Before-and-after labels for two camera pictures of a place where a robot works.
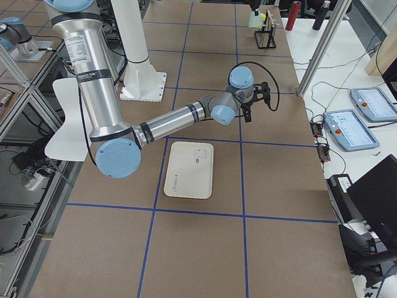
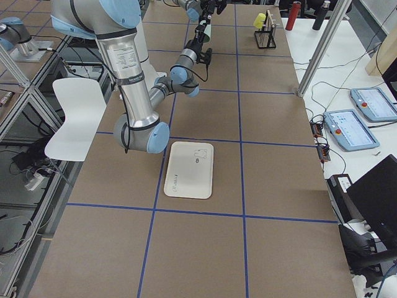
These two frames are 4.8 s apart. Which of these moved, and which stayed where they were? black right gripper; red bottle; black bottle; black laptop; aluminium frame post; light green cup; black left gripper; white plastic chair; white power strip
Moved: light green cup; black left gripper; black right gripper
Stayed: black laptop; white power strip; red bottle; aluminium frame post; white plastic chair; black bottle
